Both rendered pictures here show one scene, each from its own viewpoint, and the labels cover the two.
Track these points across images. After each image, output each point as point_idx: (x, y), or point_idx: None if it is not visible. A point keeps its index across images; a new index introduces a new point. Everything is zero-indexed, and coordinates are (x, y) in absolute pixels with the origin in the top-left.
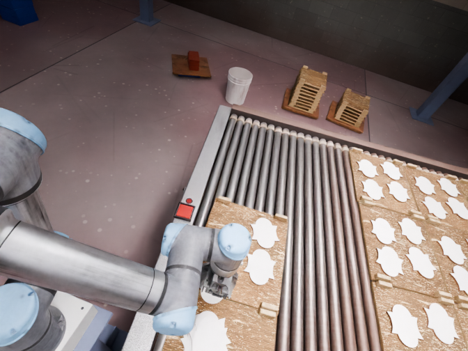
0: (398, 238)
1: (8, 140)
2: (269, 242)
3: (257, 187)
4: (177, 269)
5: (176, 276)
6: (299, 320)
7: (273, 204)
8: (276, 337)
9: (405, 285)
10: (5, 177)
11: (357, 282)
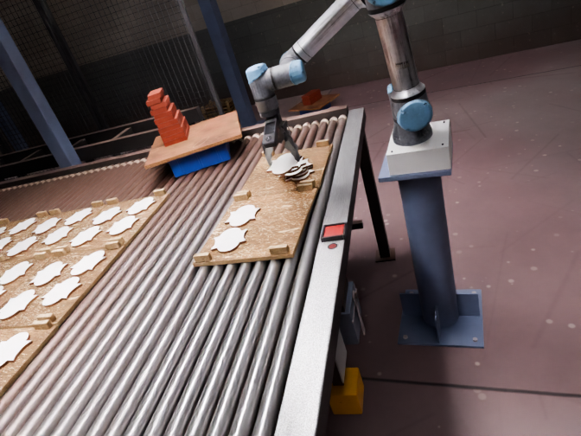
0: (47, 291)
1: None
2: (226, 233)
3: None
4: (289, 56)
5: (290, 55)
6: (215, 207)
7: (205, 281)
8: None
9: (91, 251)
10: None
11: (141, 243)
